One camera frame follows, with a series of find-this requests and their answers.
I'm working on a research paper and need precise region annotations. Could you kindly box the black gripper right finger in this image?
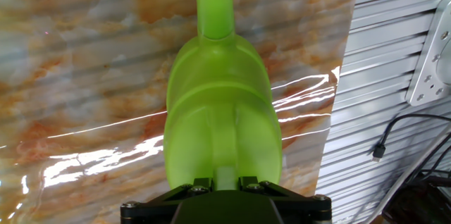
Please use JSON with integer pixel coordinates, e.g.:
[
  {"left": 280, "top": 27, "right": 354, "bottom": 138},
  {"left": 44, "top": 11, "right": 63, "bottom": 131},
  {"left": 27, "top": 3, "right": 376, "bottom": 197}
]
[{"left": 239, "top": 176, "right": 333, "bottom": 224}]

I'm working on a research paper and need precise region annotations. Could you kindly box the black usb cable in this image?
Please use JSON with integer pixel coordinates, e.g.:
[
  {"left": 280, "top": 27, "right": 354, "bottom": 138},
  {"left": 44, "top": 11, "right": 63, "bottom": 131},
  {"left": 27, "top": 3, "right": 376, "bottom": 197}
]
[{"left": 371, "top": 113, "right": 451, "bottom": 163}]

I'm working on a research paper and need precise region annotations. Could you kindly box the grey cable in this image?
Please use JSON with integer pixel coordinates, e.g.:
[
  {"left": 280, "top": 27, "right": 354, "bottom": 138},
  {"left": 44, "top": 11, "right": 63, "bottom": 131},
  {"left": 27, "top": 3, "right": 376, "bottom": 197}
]
[{"left": 366, "top": 134, "right": 451, "bottom": 224}]

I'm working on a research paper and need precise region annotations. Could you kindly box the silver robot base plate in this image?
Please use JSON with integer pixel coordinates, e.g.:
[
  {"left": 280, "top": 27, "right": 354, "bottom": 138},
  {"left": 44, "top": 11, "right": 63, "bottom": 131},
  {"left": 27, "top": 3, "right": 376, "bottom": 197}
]
[{"left": 404, "top": 0, "right": 451, "bottom": 107}]

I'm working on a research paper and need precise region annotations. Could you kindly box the orange marble pattern mat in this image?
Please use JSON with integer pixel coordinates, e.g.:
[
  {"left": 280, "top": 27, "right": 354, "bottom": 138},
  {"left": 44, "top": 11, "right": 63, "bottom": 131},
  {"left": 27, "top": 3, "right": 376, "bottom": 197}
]
[{"left": 0, "top": 0, "right": 366, "bottom": 224}]

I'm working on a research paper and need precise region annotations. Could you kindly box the dark red transparent watering can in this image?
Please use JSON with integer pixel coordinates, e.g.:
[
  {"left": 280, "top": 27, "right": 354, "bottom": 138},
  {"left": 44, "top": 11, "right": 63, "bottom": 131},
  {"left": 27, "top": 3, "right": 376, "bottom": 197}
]
[{"left": 382, "top": 173, "right": 451, "bottom": 224}]

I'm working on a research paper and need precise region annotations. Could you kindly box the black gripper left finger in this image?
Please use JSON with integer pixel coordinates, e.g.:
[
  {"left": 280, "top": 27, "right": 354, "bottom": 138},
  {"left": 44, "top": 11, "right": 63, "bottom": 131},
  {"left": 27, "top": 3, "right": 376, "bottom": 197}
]
[{"left": 121, "top": 177, "right": 215, "bottom": 224}]

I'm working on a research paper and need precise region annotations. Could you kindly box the green plastic watering can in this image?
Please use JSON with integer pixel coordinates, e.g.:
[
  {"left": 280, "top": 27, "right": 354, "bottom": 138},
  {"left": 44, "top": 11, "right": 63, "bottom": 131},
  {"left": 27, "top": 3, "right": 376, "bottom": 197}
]
[{"left": 163, "top": 0, "right": 283, "bottom": 192}]

